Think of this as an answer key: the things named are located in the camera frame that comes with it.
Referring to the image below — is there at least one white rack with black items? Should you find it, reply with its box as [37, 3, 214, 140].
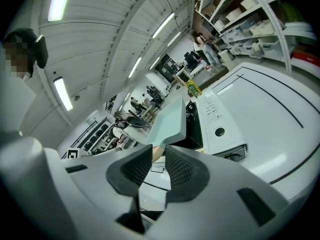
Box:
[83, 116, 112, 153]

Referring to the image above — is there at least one red box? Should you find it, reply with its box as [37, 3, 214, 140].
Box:
[292, 50, 320, 64]

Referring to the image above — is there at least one clear plastic box enclosure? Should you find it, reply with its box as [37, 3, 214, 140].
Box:
[192, 61, 230, 90]

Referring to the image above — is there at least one black office chair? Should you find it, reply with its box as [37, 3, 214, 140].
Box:
[183, 50, 201, 70]

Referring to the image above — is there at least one small wooden table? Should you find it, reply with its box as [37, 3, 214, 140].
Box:
[174, 68, 192, 87]

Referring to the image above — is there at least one white storage box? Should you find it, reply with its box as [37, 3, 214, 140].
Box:
[249, 19, 275, 36]
[214, 18, 229, 30]
[239, 0, 259, 10]
[225, 8, 243, 22]

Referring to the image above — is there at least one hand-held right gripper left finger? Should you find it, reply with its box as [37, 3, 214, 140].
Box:
[24, 143, 153, 240]

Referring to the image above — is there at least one clear plastic storage bin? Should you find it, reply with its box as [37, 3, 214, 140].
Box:
[221, 18, 262, 45]

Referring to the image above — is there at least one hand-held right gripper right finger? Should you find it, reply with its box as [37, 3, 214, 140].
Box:
[147, 144, 297, 240]

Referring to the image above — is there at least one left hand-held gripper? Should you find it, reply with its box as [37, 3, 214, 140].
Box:
[61, 147, 81, 160]

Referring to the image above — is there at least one ceiling light strip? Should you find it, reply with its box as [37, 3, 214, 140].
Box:
[127, 56, 143, 79]
[53, 76, 74, 112]
[166, 31, 182, 47]
[47, 0, 76, 23]
[151, 11, 176, 39]

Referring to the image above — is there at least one yellow green bottle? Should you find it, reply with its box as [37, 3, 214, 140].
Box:
[185, 79, 203, 98]

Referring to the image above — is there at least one black grid cabinet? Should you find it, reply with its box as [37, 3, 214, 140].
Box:
[155, 54, 181, 82]

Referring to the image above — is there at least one black head-worn camera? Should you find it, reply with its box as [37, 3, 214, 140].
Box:
[33, 34, 49, 69]

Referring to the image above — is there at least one pale green square pan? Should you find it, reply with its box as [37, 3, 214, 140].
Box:
[145, 95, 187, 164]

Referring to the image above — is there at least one white metal shelving unit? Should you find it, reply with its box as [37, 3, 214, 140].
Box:
[194, 0, 297, 75]

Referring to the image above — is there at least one black round dish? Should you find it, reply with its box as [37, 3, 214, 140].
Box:
[125, 116, 151, 129]

